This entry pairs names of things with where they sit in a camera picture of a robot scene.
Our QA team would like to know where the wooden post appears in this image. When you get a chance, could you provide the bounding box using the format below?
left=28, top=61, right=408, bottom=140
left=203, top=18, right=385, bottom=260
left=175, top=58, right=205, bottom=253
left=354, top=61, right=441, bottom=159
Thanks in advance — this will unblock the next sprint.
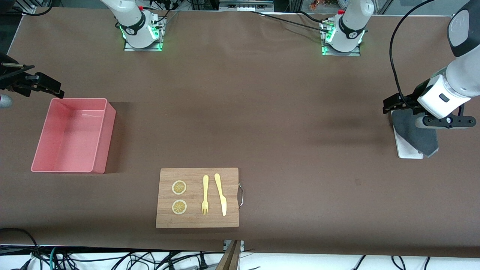
left=216, top=240, right=241, bottom=270

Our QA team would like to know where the short black table cable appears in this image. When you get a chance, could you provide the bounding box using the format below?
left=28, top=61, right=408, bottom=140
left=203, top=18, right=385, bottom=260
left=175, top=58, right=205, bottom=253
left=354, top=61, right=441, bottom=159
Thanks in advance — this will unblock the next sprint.
left=298, top=10, right=327, bottom=22

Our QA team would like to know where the grey cloth with pink side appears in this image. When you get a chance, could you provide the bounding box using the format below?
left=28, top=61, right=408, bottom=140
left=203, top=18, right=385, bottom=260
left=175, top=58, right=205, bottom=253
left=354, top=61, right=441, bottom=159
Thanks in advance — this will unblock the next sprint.
left=392, top=111, right=439, bottom=158

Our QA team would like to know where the white rectangular tray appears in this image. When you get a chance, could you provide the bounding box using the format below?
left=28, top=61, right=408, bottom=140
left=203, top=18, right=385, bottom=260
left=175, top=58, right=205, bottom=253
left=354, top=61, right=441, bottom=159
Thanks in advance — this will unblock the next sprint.
left=391, top=109, right=424, bottom=159

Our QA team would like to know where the wooden cutting board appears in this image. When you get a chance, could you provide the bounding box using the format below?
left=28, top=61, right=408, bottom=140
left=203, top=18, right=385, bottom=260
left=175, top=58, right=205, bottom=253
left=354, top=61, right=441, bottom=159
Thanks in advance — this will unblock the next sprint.
left=156, top=168, right=244, bottom=229

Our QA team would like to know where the yellow plastic fork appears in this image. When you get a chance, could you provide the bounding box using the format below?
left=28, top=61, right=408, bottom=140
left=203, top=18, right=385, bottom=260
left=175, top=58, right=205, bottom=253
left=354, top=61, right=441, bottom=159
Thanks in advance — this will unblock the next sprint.
left=201, top=175, right=209, bottom=215

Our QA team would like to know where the long black table cable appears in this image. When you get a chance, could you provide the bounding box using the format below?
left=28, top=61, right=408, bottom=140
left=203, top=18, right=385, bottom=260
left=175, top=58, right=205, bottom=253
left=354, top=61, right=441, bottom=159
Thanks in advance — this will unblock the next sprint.
left=250, top=10, right=331, bottom=33

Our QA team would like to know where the pink plastic bin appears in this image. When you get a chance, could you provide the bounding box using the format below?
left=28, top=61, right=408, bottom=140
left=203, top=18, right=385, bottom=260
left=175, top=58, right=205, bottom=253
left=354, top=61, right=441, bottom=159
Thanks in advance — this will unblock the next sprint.
left=31, top=98, right=116, bottom=174

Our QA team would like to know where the small metal bracket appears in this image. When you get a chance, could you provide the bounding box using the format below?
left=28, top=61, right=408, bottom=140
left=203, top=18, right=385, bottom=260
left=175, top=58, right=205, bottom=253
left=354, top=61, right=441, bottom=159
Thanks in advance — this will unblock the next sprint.
left=223, top=240, right=245, bottom=252

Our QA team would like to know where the black looped floor cable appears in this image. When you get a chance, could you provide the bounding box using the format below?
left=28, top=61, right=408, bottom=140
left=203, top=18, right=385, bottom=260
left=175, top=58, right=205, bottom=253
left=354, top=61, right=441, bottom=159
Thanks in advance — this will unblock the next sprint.
left=0, top=228, right=40, bottom=270

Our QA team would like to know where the black base cable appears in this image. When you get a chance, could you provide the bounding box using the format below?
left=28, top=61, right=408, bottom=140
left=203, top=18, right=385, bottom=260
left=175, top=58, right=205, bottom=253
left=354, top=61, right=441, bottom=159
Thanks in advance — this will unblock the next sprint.
left=144, top=0, right=180, bottom=24

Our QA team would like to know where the yellow plastic knife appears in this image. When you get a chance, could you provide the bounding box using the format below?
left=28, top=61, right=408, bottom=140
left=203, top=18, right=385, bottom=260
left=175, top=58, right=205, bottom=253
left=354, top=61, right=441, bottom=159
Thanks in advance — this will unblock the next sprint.
left=214, top=173, right=227, bottom=217

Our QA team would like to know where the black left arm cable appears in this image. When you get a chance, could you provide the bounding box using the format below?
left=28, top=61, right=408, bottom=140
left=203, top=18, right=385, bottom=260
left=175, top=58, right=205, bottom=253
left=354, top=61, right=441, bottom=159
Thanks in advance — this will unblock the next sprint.
left=389, top=0, right=437, bottom=111

